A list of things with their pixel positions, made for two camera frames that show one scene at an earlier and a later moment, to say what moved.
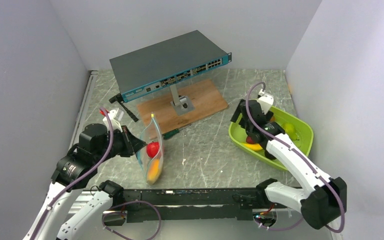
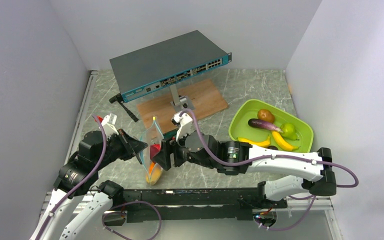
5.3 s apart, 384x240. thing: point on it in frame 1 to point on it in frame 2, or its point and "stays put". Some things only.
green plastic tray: x=238 y=135 stays put
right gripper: x=236 y=114 to x=163 y=157
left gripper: x=132 y=144 stays put
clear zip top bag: x=150 y=155 stays put
